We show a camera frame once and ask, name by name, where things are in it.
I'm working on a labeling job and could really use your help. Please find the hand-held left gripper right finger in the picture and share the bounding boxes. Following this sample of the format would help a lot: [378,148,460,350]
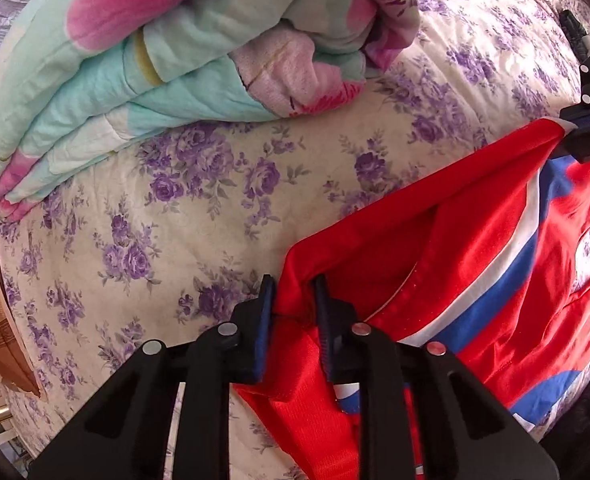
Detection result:
[311,275,561,480]

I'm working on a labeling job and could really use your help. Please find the red blue white jersey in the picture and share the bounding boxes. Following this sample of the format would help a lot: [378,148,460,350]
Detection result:
[235,118,590,480]

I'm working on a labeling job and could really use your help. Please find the folded floral quilt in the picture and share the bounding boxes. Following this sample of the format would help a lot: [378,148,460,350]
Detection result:
[0,0,422,222]

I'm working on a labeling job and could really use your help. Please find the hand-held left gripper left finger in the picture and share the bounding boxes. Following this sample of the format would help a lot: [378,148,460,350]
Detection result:
[27,274,277,480]

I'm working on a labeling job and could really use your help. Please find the purple floral bed sheet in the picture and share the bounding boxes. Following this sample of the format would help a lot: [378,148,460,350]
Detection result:
[0,0,590,480]

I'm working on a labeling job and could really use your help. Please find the brown wooden bed frame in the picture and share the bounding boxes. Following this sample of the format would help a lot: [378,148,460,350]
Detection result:
[0,209,42,421]

